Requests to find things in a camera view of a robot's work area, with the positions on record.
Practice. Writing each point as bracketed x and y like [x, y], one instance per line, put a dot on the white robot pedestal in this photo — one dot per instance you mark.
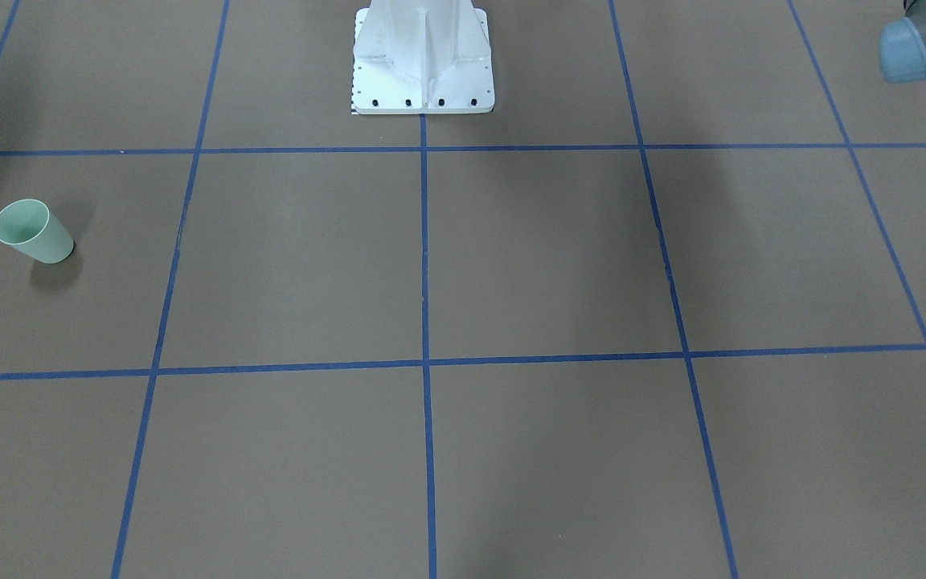
[422, 58]

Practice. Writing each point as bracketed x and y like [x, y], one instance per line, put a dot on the green plastic cup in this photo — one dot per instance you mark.
[31, 228]

